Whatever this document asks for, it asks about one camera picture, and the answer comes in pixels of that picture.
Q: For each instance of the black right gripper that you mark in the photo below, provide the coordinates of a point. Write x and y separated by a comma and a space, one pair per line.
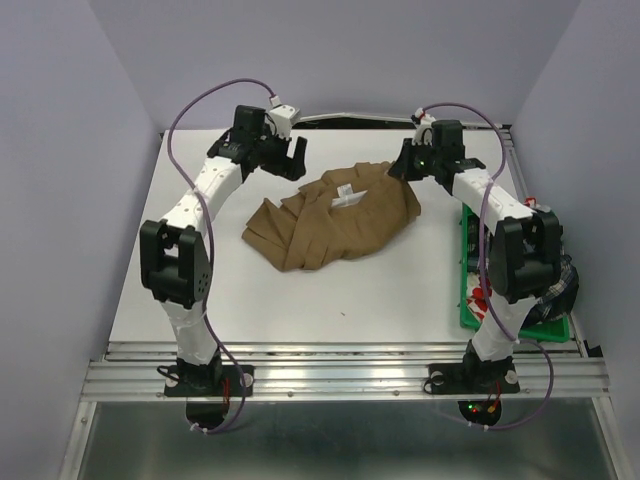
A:
401, 166

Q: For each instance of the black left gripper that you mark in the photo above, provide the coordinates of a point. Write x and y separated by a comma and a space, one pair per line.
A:
294, 168

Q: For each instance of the brown pleated skirt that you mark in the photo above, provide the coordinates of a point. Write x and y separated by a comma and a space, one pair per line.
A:
346, 214

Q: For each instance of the navy plaid skirt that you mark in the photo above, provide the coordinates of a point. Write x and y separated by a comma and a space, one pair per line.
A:
559, 299

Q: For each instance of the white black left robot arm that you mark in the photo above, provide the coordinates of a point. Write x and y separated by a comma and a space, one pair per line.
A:
175, 264

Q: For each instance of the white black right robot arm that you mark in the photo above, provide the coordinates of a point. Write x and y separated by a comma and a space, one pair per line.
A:
519, 256

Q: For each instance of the white red floral skirt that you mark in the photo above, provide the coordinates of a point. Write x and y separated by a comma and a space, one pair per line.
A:
474, 296

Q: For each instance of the green plastic basket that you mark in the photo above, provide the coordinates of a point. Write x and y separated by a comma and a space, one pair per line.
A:
470, 316

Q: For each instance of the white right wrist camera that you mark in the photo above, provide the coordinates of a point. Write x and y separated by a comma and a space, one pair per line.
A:
423, 128

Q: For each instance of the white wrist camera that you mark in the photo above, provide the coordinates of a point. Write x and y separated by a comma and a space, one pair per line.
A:
282, 119
423, 128

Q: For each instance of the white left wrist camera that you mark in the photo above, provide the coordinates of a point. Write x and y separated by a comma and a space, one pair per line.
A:
282, 119

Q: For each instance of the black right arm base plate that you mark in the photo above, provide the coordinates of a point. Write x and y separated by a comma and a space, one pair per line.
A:
450, 379

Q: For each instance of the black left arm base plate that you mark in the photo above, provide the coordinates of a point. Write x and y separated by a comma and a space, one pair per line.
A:
229, 384

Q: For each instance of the aluminium frame rail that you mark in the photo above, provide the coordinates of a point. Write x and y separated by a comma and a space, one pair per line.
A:
339, 371

